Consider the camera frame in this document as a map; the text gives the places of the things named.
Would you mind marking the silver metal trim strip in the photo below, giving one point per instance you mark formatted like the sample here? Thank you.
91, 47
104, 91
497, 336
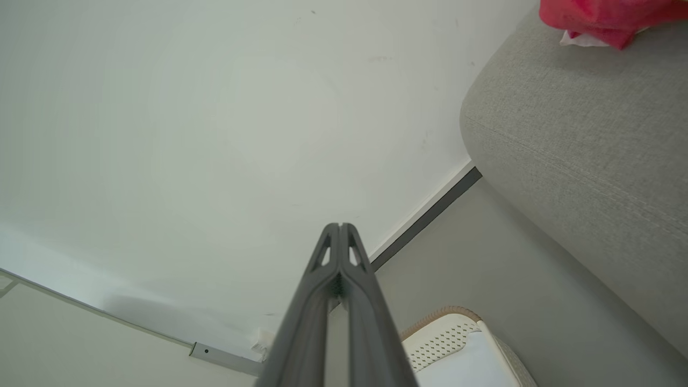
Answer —
226, 359

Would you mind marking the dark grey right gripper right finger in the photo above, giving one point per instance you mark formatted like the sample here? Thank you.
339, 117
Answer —
376, 344

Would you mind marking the white cloth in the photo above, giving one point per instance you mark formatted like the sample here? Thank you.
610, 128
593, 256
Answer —
583, 40

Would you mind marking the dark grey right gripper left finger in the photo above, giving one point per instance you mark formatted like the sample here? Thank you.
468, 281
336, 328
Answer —
301, 338

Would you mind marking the grey white skirting board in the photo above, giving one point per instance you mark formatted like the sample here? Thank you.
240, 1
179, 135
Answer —
430, 215

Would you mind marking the white paper scrap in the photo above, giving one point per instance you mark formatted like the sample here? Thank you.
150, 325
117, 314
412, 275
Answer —
264, 344

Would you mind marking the grey fabric sofa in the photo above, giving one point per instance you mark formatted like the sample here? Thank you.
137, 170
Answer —
591, 150

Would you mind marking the red garment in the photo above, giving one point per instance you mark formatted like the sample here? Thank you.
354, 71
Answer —
607, 16

